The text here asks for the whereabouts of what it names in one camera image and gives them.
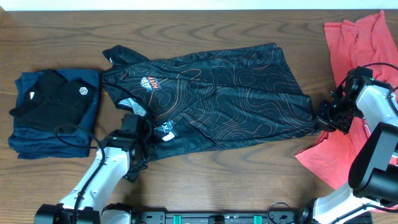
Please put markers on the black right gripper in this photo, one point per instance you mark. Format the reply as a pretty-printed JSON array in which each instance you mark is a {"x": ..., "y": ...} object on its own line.
[{"x": 321, "y": 116}]

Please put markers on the black patterned jersey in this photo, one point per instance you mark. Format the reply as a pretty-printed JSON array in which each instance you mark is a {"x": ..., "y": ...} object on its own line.
[{"x": 210, "y": 101}]

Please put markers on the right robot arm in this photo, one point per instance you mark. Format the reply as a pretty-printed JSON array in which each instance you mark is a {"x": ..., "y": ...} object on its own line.
[{"x": 372, "y": 180}]

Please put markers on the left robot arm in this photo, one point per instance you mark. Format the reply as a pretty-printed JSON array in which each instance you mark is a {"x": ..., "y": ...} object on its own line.
[{"x": 120, "y": 155}]

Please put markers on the red t-shirt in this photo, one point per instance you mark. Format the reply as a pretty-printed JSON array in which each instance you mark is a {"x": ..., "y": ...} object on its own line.
[{"x": 351, "y": 44}]

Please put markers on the folded navy blue garment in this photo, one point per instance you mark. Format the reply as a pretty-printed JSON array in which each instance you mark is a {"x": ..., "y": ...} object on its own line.
[{"x": 67, "y": 140}]

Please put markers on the folded black polo shirt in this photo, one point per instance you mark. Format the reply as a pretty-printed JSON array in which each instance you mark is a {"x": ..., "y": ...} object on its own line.
[{"x": 52, "y": 101}]

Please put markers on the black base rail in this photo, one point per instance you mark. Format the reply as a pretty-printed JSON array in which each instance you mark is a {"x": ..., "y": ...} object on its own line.
[{"x": 217, "y": 217}]

